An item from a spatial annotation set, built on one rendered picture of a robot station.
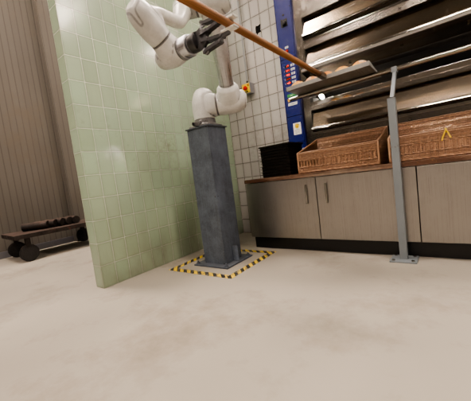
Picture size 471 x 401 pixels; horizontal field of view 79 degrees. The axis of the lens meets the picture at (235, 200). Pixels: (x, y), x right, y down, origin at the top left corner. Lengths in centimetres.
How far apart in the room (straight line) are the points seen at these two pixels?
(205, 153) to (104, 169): 69
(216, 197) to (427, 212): 129
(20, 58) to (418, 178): 468
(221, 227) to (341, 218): 83
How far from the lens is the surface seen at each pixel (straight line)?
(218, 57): 199
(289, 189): 217
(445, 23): 247
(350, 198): 202
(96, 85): 225
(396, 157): 189
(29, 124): 471
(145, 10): 138
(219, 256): 209
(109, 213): 211
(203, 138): 204
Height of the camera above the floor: 62
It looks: 5 degrees down
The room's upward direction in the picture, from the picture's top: 7 degrees counter-clockwise
